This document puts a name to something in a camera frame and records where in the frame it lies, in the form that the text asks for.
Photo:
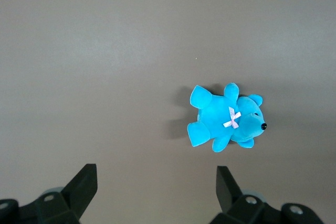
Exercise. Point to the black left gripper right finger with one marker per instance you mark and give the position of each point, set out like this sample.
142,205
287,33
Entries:
233,205

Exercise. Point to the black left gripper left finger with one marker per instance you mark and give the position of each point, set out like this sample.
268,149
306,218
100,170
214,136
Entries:
76,195

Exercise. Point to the blue teddy bear plush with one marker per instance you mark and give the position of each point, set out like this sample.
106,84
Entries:
218,116

